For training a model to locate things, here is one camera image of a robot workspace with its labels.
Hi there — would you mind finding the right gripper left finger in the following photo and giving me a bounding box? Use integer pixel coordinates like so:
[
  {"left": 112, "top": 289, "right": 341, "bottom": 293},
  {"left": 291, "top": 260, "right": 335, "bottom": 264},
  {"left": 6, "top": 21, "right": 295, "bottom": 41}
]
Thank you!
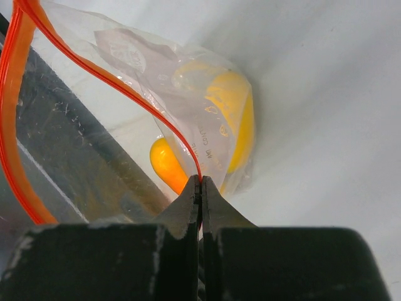
[{"left": 1, "top": 176, "right": 201, "bottom": 300}]

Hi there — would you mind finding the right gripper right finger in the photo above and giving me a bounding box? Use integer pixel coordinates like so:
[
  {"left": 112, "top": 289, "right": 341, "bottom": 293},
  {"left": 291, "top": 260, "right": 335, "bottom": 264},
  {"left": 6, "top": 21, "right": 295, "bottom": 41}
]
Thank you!
[{"left": 202, "top": 177, "right": 390, "bottom": 300}]

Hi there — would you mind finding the clear zip top bag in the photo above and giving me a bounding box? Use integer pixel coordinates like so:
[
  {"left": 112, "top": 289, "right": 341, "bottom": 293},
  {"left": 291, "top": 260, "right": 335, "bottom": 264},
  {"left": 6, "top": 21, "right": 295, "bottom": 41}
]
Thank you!
[{"left": 0, "top": 0, "right": 258, "bottom": 225}]

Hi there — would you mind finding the orange yellow toy mango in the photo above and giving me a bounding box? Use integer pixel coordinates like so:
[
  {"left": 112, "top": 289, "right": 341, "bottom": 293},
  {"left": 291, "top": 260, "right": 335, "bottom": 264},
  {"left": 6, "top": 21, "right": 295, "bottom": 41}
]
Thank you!
[{"left": 150, "top": 138, "right": 189, "bottom": 195}]

